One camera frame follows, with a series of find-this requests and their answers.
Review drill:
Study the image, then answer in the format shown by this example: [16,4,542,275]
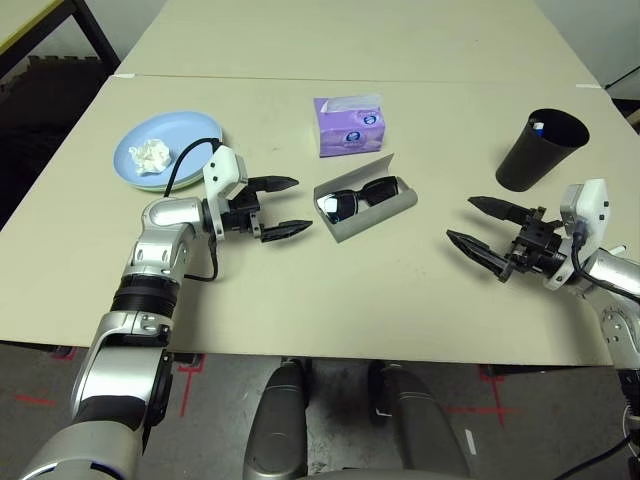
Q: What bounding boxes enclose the black tripod stand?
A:
[602,67,640,91]

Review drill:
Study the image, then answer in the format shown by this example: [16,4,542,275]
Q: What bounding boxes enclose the black sunglasses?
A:
[317,176,400,223]

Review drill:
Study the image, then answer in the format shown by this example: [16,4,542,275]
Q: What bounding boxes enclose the white tissue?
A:
[128,138,173,176]

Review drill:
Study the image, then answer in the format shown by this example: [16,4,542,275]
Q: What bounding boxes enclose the grey robot waist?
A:
[304,467,421,480]

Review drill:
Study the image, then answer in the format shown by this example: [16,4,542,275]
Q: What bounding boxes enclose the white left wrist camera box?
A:
[201,144,250,242]

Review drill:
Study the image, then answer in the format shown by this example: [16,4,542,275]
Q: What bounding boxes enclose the purple tissue pack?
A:
[313,93,385,159]

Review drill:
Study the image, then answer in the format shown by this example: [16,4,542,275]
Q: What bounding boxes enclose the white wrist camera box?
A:
[542,178,611,291]
[201,144,250,242]

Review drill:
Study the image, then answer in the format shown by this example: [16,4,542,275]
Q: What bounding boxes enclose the grey robot right leg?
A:
[368,362,471,480]

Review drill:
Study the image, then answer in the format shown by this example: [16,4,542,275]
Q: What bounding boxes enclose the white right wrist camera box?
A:
[542,178,611,291]

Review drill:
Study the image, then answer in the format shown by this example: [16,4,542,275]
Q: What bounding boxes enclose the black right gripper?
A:
[445,195,570,281]

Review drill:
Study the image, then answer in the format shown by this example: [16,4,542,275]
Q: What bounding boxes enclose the side table with black frame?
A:
[0,0,121,76]

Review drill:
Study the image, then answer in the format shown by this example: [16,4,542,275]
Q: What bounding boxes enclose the blue plastic plate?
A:
[112,110,224,190]

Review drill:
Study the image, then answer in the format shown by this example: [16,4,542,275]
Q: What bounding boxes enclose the black plastic cup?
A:
[494,107,591,193]

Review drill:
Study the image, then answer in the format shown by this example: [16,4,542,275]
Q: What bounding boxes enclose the grey glasses case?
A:
[313,153,419,245]

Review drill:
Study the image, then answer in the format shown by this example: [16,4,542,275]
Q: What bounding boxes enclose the green plastic plate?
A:
[129,143,225,195]

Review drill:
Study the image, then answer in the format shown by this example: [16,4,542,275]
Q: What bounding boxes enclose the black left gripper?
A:
[223,175,315,245]

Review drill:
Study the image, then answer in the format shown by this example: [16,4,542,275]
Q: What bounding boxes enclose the black foam mats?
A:
[0,54,109,201]

